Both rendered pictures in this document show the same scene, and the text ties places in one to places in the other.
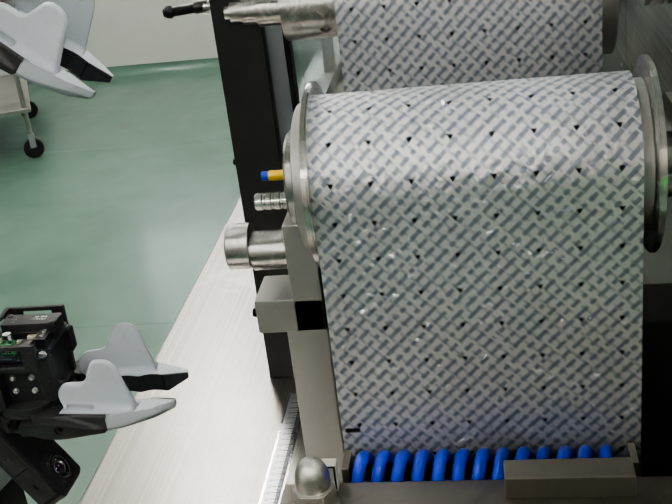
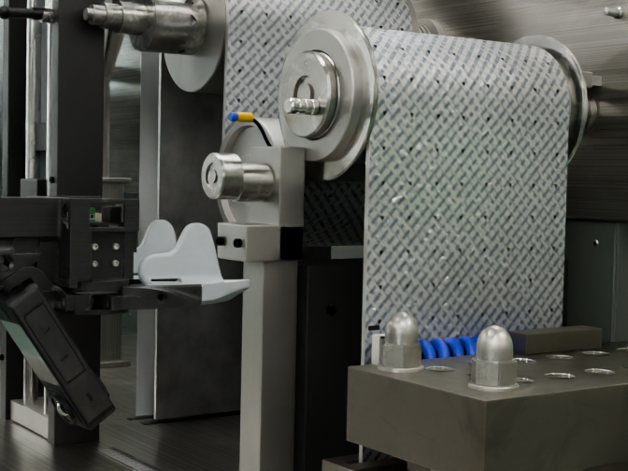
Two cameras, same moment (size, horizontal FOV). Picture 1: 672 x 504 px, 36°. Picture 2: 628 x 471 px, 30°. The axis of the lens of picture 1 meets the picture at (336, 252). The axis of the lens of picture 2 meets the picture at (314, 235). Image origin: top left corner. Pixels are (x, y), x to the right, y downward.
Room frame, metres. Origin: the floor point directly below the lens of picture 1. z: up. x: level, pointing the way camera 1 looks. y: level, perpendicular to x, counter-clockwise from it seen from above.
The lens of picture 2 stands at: (0.02, 0.73, 1.18)
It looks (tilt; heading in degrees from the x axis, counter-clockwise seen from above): 3 degrees down; 316
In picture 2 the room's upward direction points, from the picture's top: 1 degrees clockwise
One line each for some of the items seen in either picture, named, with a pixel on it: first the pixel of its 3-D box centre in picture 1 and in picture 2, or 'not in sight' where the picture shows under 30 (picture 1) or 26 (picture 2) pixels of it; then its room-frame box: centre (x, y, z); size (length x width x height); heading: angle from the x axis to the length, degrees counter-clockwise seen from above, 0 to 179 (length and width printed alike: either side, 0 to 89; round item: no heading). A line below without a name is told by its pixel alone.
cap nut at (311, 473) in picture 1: (313, 483); (401, 340); (0.63, 0.04, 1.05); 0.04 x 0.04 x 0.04
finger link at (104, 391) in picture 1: (111, 390); (197, 263); (0.70, 0.19, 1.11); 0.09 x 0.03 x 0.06; 72
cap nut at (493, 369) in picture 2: not in sight; (494, 356); (0.54, 0.04, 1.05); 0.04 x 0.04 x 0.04
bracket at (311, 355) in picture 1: (302, 370); (256, 319); (0.80, 0.04, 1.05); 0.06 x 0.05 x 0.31; 81
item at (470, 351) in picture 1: (484, 361); (470, 255); (0.68, -0.10, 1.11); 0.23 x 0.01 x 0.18; 81
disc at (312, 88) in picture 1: (319, 175); (325, 95); (0.76, 0.01, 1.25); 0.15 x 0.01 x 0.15; 171
